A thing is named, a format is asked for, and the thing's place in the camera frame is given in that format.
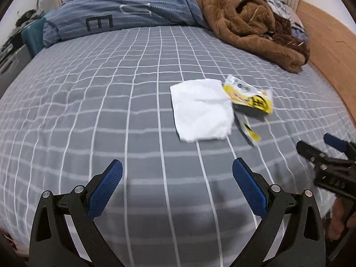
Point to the person's right hand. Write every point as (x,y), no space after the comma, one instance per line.
(338,217)

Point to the torn yellow wrapper piece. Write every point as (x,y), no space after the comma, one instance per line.
(250,132)

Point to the yellow snack wrapper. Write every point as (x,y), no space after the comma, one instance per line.
(250,97)

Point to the blue striped duvet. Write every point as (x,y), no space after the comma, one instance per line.
(139,8)

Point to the grey checked bed sheet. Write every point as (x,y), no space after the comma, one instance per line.
(111,103)

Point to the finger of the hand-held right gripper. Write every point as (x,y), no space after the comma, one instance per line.
(308,148)
(335,140)

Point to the dark cloth bundle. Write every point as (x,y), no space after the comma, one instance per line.
(29,18)

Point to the teal suitcase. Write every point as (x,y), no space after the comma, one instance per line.
(34,36)

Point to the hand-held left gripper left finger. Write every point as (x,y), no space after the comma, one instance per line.
(105,192)

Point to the stack of dark items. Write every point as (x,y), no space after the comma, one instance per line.
(9,43)

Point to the grey suitcase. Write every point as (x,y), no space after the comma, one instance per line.
(14,61)

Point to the wooden bed frame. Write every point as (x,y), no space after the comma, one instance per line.
(328,47)

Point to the patterned pillow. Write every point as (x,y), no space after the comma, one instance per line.
(281,5)

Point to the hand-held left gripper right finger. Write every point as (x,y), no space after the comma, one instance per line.
(250,192)

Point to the brown fleece blanket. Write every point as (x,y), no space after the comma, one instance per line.
(236,27)

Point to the white tissue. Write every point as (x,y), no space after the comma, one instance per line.
(200,111)

